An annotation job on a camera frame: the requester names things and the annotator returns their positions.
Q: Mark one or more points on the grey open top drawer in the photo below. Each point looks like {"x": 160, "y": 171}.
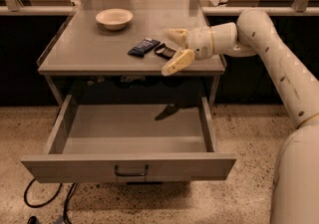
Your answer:
{"x": 87, "y": 141}

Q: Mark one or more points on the black chocolate rxbar wrapper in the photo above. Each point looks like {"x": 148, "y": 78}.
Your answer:
{"x": 164, "y": 51}

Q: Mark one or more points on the blue snack bar wrapper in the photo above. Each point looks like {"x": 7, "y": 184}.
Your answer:
{"x": 143, "y": 47}

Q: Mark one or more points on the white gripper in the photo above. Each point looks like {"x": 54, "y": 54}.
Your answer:
{"x": 198, "y": 41}

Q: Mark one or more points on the white horizontal rail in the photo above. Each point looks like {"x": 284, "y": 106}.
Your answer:
{"x": 208, "y": 11}

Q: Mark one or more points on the white ceramic bowl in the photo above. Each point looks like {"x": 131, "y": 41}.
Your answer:
{"x": 114, "y": 19}

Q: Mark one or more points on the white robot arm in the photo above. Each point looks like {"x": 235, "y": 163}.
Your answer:
{"x": 295, "y": 188}

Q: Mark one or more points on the grey metal cabinet table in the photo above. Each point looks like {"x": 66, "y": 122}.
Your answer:
{"x": 92, "y": 64}

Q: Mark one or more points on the black drawer handle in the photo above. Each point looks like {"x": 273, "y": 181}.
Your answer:
{"x": 121, "y": 171}

